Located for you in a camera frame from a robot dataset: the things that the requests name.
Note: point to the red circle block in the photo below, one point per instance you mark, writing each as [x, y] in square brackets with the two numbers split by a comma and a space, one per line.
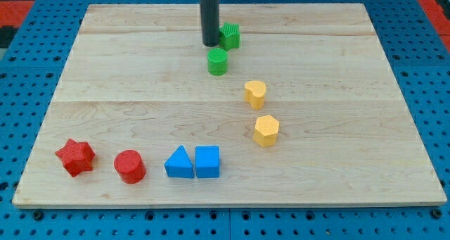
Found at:
[130, 166]

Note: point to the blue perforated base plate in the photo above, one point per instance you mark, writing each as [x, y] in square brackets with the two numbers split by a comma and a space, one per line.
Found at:
[36, 36]

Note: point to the yellow heart block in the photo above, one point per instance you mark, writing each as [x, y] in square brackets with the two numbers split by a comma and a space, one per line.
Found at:
[254, 93]

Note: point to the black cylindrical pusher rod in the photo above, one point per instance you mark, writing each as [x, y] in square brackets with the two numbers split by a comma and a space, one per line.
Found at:
[209, 15]

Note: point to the blue square block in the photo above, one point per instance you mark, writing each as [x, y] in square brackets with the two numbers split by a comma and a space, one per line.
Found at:
[207, 161]

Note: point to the blue triangle block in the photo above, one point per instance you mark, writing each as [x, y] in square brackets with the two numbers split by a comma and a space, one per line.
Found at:
[179, 164]

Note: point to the yellow hexagon block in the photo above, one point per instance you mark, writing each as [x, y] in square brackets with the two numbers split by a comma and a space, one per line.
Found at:
[266, 130]

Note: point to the green star block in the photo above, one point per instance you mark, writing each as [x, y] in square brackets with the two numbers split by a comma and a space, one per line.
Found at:
[229, 36]

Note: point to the green circle block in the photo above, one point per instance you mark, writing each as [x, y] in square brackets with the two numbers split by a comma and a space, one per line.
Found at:
[217, 61]

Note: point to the light wooden board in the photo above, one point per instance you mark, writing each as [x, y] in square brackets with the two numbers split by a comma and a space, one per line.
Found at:
[136, 78]

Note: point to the red star block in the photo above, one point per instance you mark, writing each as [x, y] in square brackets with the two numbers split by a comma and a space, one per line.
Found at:
[76, 157]

